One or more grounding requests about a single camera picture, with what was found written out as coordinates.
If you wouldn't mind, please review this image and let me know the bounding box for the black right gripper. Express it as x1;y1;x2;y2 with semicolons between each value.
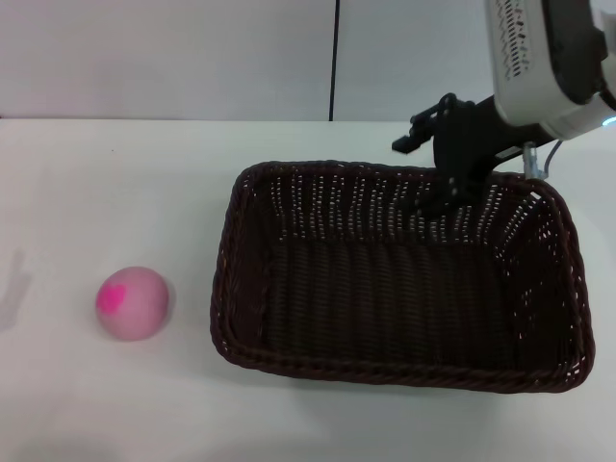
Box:
391;92;526;218

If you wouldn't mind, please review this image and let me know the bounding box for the dark brown woven basket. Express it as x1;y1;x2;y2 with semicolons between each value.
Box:
208;160;595;396

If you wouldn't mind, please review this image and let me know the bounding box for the pink ball with magenta patch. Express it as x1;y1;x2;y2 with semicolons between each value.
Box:
94;265;171;343

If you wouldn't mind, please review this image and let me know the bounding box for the grey right gripper cable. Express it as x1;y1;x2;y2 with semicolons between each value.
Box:
521;139;565;182

